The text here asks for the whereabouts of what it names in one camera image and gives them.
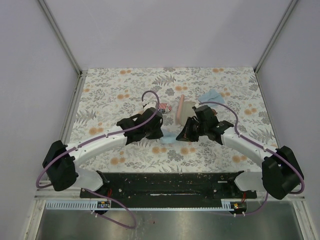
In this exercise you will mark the left aluminium frame post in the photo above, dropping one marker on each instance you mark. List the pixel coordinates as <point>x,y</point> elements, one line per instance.
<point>59,35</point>

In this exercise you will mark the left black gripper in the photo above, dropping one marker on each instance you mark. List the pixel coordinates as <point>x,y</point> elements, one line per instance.
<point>158,134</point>

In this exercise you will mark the floral table mat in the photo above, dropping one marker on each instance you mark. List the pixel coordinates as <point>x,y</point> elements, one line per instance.
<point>111,94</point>

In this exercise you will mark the white cable duct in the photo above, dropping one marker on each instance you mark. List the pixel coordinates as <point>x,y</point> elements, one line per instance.
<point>139,205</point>

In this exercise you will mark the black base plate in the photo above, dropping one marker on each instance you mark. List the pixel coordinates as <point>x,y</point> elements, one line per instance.
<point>206,185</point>

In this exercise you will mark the blue cleaning cloth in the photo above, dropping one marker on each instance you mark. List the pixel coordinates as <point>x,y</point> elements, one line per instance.
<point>169,137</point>
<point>211,96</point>

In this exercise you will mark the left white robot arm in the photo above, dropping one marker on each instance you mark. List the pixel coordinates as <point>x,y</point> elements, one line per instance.
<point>62,161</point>

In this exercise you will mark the pink glasses case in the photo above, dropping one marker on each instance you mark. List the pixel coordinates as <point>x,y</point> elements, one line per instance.
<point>184,111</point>

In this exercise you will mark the brown sunglasses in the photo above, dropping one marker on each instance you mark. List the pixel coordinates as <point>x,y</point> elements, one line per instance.
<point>214,111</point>

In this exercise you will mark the aluminium frame post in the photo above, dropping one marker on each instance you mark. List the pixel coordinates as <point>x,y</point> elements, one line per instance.
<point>276,34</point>
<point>59,35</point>

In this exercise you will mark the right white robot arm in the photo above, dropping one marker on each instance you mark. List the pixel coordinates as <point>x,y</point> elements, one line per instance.
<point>280,173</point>

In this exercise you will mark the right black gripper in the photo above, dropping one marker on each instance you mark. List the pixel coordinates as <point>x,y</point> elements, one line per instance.
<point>186,135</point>

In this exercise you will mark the flag pattern glasses case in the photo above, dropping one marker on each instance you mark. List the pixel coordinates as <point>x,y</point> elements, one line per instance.
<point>164,108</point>

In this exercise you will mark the right aluminium frame post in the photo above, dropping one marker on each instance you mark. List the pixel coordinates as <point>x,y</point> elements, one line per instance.
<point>276,34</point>

